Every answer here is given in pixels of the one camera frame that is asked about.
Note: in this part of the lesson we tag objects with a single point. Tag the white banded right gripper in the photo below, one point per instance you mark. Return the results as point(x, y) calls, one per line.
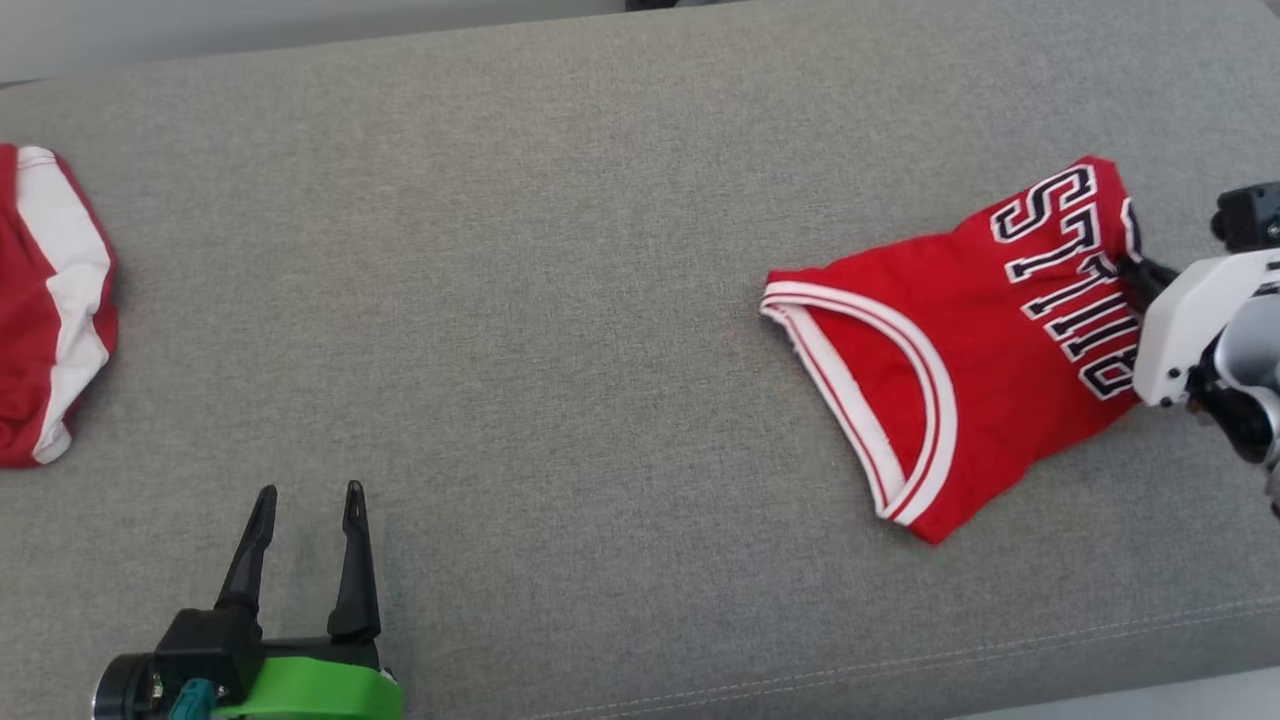
point(1175, 330)

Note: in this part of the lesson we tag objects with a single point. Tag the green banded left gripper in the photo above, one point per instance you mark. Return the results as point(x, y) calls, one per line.
point(320, 695)

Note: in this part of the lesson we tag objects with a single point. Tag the red Bulls jersey white sleeves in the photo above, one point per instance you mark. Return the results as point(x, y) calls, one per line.
point(1000, 400)

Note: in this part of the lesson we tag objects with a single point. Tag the red shorts with white stripe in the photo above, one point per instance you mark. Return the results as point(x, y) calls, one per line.
point(30, 330)

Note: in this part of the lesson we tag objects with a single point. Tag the grey fabric sofa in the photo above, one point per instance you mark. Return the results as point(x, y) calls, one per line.
point(560, 300)

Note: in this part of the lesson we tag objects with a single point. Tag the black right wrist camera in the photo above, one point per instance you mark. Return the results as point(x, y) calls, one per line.
point(1250, 215)

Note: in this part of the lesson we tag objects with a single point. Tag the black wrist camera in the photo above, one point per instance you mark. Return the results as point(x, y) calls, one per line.
point(200, 640)
point(1250, 215)

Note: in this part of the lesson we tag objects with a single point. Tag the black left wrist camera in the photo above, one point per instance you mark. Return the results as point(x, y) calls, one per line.
point(200, 640)

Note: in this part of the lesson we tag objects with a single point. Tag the teal left camera connector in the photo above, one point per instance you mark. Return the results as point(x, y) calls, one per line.
point(192, 700)

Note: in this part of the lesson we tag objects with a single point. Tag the dark metal post bracket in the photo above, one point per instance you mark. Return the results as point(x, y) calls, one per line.
point(650, 3)

